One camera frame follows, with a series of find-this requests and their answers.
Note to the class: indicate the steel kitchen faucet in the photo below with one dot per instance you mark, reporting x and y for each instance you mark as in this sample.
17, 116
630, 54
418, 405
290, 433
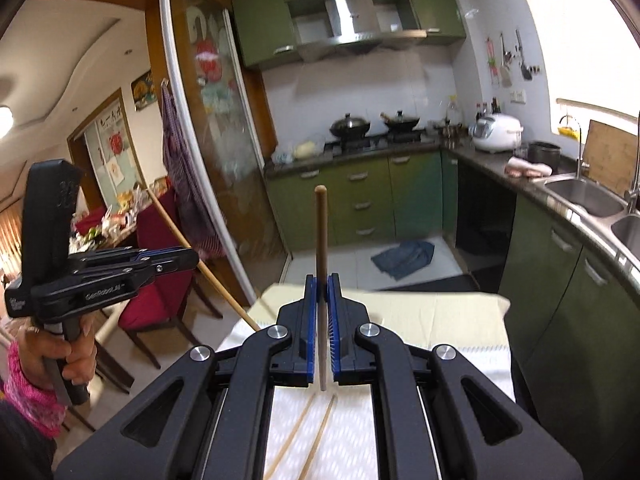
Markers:
632, 194

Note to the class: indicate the black wok left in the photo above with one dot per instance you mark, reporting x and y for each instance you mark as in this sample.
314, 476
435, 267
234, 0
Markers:
350, 128

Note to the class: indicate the purple hanging apron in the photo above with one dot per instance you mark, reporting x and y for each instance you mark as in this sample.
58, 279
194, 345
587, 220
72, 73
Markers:
197, 227

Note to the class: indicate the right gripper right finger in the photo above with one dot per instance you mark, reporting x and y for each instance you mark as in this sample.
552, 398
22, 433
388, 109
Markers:
436, 415

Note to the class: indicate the wooden cutting board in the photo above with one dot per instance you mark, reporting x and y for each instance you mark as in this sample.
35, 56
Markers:
609, 156

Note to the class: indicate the green lower cabinets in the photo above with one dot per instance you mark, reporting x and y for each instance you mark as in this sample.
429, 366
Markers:
573, 324

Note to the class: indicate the white rice cooker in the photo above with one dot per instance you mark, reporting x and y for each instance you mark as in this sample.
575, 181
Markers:
497, 133

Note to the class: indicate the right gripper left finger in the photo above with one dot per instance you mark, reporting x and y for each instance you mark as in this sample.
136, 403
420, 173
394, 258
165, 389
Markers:
208, 415

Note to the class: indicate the black wok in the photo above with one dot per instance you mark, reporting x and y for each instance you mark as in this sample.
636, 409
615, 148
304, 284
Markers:
400, 123
350, 128

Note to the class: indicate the black wok right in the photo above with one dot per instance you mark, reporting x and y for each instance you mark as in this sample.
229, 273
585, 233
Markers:
400, 123

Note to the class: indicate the white patterned tablecloth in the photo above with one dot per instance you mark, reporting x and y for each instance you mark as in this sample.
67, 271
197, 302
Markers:
327, 393

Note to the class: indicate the red dining chair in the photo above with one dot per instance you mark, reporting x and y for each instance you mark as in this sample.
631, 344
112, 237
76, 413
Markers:
161, 304

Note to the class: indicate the steel range hood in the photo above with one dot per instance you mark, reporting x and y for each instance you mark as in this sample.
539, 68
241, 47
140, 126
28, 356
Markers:
330, 28

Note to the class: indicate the stainless steel sink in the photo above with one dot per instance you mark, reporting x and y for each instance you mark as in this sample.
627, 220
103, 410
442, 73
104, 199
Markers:
599, 206

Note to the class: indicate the pink sleeve cuff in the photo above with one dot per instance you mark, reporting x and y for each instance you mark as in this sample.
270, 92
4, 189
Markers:
39, 407

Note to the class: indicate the left hand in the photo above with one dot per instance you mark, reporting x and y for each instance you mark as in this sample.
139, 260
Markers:
35, 345

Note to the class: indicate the blue cloth on floor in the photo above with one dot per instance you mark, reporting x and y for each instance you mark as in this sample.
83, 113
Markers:
404, 259

